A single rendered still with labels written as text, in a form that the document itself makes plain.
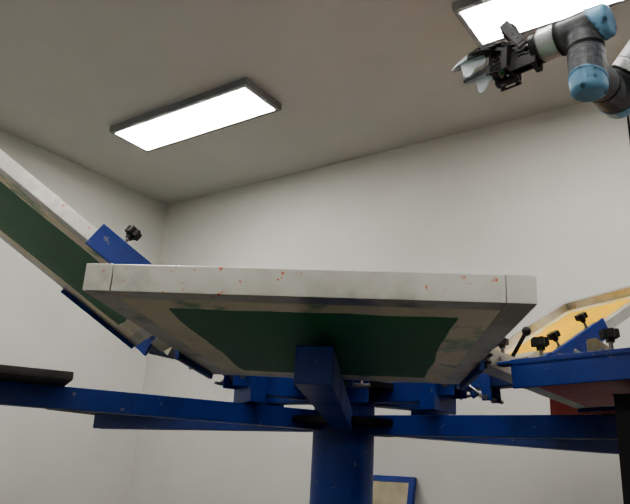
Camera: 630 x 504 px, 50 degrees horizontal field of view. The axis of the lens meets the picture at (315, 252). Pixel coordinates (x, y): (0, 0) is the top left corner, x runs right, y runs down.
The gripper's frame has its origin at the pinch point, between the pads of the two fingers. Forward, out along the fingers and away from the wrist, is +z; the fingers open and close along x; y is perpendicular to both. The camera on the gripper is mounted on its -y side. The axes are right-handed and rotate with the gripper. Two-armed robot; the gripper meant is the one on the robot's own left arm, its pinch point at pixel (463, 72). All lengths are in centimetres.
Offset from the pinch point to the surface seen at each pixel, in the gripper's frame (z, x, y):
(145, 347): 136, 12, 53
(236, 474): 324, 217, 69
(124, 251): 76, -35, 47
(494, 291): -35, -40, 77
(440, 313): -26, -38, 78
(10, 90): 344, -12, -132
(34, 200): 87, -57, 40
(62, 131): 371, 37, -139
